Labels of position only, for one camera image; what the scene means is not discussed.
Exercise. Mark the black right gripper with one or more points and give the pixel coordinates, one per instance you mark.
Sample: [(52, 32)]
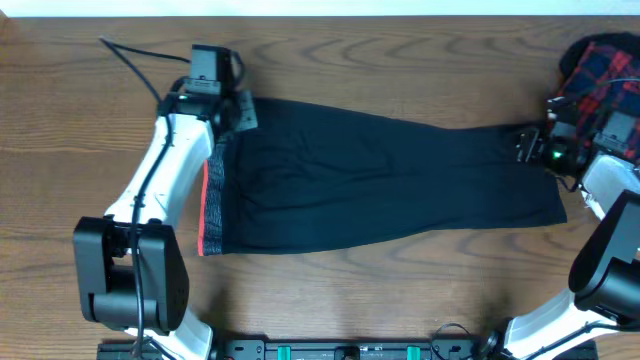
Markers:
[(529, 144)]

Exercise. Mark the black leggings red waistband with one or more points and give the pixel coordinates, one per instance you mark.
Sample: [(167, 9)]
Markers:
[(315, 178)]

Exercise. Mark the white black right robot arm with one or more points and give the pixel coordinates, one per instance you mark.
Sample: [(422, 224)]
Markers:
[(602, 297)]

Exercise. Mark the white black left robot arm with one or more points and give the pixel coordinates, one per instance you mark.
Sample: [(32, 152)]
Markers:
[(130, 272)]

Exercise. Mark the red navy plaid garment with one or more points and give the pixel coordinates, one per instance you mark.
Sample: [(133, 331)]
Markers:
[(602, 72)]

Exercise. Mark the black mounting rail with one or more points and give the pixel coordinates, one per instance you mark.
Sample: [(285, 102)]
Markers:
[(255, 349)]

